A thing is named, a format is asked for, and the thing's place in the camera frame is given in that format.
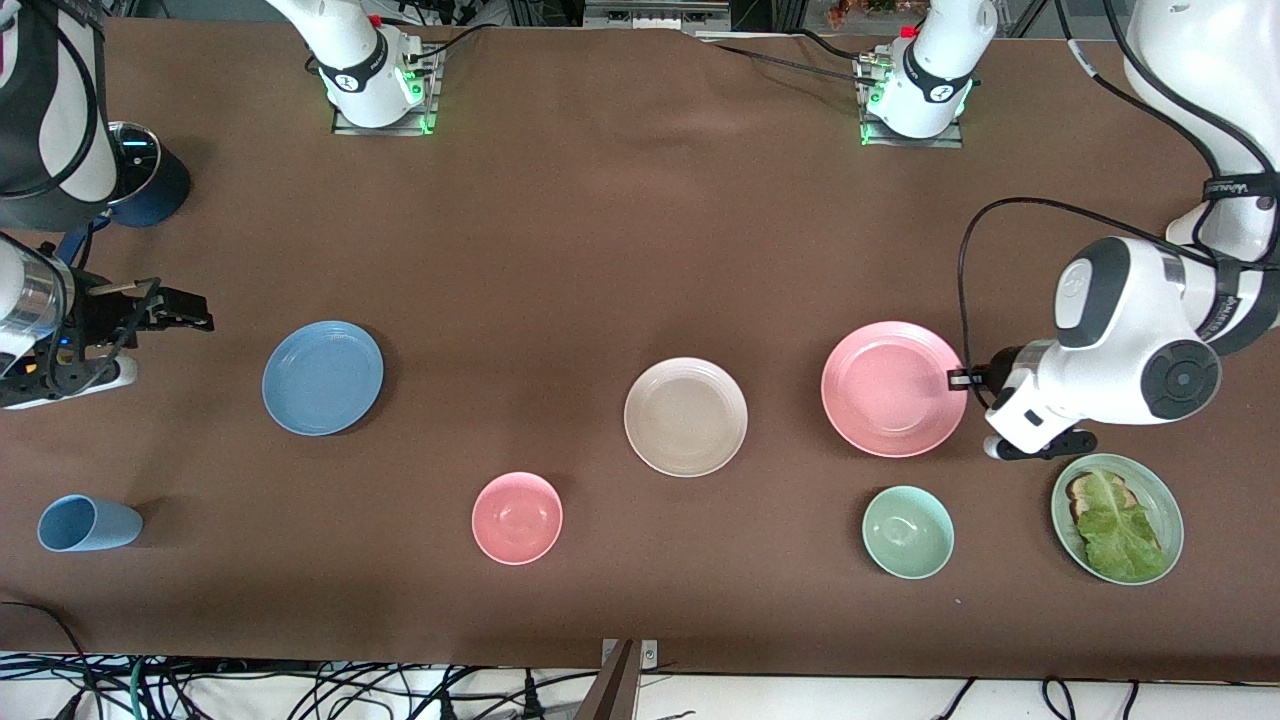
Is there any pink plate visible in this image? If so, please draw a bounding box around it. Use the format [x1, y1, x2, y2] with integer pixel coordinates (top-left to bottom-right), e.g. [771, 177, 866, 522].
[821, 321, 968, 459]

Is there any blue plate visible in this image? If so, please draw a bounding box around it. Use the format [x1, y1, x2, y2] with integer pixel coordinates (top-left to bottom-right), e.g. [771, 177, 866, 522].
[262, 320, 385, 437]

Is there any toast bread slice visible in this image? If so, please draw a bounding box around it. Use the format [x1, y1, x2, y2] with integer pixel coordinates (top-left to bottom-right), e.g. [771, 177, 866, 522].
[1066, 472, 1141, 523]

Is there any dark blue metal-rimmed cup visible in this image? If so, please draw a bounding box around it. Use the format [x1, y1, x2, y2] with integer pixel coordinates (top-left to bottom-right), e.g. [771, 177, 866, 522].
[105, 121, 192, 229]

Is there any green lettuce leaf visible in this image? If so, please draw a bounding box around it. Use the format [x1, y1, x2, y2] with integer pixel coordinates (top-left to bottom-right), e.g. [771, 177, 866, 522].
[1075, 470, 1169, 583]

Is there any green bowl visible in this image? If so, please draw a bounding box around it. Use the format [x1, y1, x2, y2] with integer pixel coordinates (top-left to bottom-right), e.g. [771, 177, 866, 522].
[862, 485, 955, 580]

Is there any green plate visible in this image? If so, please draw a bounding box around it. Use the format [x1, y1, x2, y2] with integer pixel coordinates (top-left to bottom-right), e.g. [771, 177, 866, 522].
[1051, 453, 1185, 586]

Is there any light blue cup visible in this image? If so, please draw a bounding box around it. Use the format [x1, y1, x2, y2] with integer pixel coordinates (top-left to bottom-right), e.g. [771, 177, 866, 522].
[37, 494, 144, 553]

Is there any beige plate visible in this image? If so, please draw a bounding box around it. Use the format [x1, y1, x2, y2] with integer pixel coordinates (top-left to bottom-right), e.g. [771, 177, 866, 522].
[623, 357, 749, 478]

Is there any pink bowl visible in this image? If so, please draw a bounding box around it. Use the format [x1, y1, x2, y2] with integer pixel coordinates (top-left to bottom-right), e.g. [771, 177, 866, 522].
[471, 471, 564, 566]

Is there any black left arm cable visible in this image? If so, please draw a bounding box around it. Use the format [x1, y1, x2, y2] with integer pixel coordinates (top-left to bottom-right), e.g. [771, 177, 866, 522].
[958, 197, 1226, 413]

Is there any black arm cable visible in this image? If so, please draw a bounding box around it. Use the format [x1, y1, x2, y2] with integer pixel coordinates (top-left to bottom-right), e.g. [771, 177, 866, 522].
[0, 0, 106, 201]
[958, 197, 1226, 413]

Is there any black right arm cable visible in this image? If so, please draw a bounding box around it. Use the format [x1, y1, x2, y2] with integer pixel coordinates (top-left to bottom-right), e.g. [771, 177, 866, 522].
[0, 0, 106, 201]

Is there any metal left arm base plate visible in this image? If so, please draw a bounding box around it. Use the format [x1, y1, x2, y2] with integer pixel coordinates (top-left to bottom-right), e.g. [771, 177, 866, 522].
[858, 52, 967, 149]

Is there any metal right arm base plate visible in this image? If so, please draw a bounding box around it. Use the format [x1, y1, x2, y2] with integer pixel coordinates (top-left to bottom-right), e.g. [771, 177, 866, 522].
[332, 42, 443, 137]

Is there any black floor cable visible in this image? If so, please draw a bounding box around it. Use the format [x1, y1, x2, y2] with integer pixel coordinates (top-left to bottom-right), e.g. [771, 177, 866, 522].
[0, 600, 101, 720]

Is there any black base cable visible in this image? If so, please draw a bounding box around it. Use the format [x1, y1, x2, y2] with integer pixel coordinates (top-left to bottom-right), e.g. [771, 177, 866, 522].
[700, 38, 886, 83]
[405, 22, 491, 63]

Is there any dark camera post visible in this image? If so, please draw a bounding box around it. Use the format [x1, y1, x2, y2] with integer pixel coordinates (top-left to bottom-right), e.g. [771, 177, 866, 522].
[575, 640, 641, 720]

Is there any silver aluminium rail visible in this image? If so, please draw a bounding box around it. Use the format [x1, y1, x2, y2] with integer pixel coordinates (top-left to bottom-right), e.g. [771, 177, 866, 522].
[583, 0, 733, 33]

